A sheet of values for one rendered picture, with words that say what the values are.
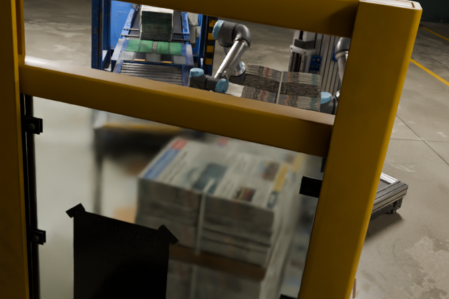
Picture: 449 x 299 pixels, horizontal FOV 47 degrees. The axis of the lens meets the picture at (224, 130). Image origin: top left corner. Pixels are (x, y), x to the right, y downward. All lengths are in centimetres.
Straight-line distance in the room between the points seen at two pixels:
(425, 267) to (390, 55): 294
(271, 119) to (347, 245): 25
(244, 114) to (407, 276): 275
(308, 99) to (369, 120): 172
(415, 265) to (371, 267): 31
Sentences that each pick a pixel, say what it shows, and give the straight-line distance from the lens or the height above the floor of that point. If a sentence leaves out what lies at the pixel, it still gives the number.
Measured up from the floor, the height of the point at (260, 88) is 117.
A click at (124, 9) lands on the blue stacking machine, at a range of 645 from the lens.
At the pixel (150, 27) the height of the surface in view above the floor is 91.
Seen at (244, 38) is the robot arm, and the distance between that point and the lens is 294.
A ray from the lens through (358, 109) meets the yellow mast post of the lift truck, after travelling 82.
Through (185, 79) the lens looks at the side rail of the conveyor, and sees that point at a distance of 379.
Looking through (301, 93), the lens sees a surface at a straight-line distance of 254.
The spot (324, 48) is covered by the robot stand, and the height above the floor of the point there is 127.
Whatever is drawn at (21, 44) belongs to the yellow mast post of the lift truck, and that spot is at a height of 167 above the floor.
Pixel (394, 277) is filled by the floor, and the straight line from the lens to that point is 347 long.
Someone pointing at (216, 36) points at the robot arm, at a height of 128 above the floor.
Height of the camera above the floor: 195
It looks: 23 degrees down
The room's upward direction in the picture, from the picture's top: 7 degrees clockwise
